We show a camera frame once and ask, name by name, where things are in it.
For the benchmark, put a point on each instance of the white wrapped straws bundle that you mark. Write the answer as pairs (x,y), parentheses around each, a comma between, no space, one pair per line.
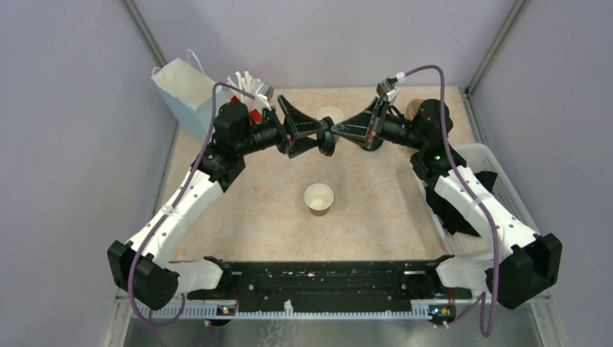
(243,81)

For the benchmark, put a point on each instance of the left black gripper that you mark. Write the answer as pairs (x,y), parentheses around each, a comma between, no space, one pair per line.
(298,126)

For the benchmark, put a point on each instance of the red straw holder cup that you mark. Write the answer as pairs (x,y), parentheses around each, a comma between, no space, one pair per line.
(254,116)

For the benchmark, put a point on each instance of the black plastic cup lid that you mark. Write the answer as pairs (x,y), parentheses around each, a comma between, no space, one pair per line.
(326,142)

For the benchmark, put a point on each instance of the brown cardboard cup carrier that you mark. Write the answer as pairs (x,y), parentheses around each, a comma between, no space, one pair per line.
(413,107)

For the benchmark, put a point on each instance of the stack of black lids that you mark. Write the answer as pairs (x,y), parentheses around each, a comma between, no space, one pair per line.
(374,145)

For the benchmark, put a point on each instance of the white plastic basket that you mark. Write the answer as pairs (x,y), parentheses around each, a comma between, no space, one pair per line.
(480,158)

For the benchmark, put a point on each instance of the black cloth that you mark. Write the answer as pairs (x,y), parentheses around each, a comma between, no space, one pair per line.
(452,221)

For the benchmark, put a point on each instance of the brown paper coffee cup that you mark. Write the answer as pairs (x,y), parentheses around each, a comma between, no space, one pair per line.
(319,199)

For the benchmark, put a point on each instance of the light blue paper bag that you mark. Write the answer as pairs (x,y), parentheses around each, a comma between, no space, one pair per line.
(188,92)

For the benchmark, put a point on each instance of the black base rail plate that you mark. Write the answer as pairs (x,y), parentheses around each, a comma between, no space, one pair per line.
(330,287)

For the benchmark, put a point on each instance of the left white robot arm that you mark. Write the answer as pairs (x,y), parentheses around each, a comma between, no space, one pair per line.
(141,266)

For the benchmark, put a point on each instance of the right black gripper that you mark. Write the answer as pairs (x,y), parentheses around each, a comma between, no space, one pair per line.
(358,129)

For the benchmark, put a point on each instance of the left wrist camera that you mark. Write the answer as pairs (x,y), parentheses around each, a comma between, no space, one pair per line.
(262,96)

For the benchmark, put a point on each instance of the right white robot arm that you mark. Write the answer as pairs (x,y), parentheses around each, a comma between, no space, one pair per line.
(523,263)

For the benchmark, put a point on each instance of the stack of paper cups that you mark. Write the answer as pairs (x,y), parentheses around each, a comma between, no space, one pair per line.
(336,115)

